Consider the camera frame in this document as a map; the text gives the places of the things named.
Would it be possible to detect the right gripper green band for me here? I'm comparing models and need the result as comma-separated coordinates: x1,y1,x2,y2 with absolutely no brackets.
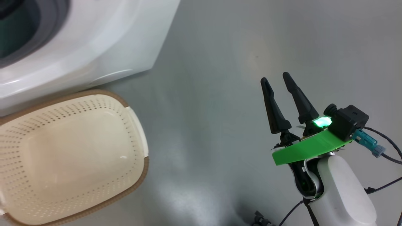
260,72,353,166

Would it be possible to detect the white front-load washing machine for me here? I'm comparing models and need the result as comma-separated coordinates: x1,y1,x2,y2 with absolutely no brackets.
0,0,181,117

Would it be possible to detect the cream perforated laundry basket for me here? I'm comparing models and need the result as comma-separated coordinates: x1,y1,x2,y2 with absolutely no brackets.
0,89,150,226

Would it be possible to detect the round white filter cover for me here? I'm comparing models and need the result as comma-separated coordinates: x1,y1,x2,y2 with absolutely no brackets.
89,69,135,86

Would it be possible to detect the teal right camera cable plug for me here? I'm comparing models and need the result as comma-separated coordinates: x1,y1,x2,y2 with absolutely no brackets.
352,127,402,165

